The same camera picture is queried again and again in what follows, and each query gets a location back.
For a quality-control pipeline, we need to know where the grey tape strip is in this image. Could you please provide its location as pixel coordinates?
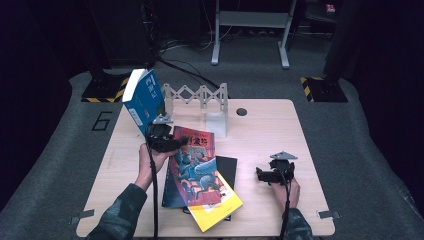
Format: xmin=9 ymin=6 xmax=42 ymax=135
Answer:
xmin=69 ymin=208 xmax=96 ymax=226
xmin=315 ymin=209 xmax=342 ymax=220

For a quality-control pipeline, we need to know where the black floor cable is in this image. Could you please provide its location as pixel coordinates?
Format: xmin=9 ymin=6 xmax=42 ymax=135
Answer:
xmin=154 ymin=54 xmax=231 ymax=99

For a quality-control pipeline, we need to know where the blue book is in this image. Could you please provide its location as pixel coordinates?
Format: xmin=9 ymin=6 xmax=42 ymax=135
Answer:
xmin=121 ymin=68 xmax=167 ymax=138

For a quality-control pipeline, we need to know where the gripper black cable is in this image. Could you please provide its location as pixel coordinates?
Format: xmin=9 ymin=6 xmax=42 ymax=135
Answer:
xmin=146 ymin=126 xmax=160 ymax=240
xmin=278 ymin=166 xmax=293 ymax=240

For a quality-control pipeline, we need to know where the white metal desk frame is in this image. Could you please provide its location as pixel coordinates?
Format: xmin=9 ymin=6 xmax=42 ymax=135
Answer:
xmin=210 ymin=0 xmax=299 ymax=70

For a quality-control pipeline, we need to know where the person's right hand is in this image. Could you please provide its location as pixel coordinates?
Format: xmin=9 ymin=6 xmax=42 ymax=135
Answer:
xmin=270 ymin=176 xmax=302 ymax=211

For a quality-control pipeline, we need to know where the black stand base striped edge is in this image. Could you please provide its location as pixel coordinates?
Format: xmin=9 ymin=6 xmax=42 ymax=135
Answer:
xmin=80 ymin=66 xmax=130 ymax=104
xmin=299 ymin=75 xmax=349 ymax=103

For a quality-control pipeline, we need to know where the black equipment cabinet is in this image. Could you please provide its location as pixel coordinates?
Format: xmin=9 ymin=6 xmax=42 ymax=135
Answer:
xmin=88 ymin=0 xmax=156 ymax=68

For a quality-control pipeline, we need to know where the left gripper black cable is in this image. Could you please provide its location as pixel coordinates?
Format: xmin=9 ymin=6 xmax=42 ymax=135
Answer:
xmin=146 ymin=126 xmax=160 ymax=240

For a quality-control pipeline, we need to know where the yellow book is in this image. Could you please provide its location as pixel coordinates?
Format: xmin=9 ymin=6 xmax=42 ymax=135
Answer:
xmin=186 ymin=173 xmax=244 ymax=233

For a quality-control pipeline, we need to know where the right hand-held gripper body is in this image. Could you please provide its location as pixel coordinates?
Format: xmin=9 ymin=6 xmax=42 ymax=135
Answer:
xmin=268 ymin=150 xmax=299 ymax=185

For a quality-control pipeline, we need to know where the person's left hand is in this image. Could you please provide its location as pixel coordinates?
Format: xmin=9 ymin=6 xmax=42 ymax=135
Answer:
xmin=134 ymin=143 xmax=179 ymax=192

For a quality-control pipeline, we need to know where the tangle of floor cables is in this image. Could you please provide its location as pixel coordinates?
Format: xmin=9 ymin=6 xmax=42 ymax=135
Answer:
xmin=159 ymin=31 xmax=234 ymax=54

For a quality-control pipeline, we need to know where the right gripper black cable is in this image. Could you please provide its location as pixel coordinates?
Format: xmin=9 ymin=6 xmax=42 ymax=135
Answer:
xmin=278 ymin=166 xmax=293 ymax=240

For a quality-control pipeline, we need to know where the white expandable book rack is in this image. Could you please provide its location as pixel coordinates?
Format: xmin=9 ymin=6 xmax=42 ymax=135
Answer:
xmin=161 ymin=82 xmax=230 ymax=138

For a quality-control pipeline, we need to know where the red illustrated book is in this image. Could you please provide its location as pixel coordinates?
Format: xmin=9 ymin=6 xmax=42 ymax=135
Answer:
xmin=162 ymin=125 xmax=224 ymax=208

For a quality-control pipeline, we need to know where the black book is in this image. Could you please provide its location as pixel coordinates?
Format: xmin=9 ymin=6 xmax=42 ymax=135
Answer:
xmin=182 ymin=155 xmax=239 ymax=222

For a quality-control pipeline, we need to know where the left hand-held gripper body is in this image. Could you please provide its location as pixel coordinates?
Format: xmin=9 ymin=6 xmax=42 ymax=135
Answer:
xmin=145 ymin=114 xmax=175 ymax=154

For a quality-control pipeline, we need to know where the dark curtain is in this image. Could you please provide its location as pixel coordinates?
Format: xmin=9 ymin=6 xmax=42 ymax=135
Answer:
xmin=324 ymin=0 xmax=424 ymax=214
xmin=0 ymin=0 xmax=91 ymax=208

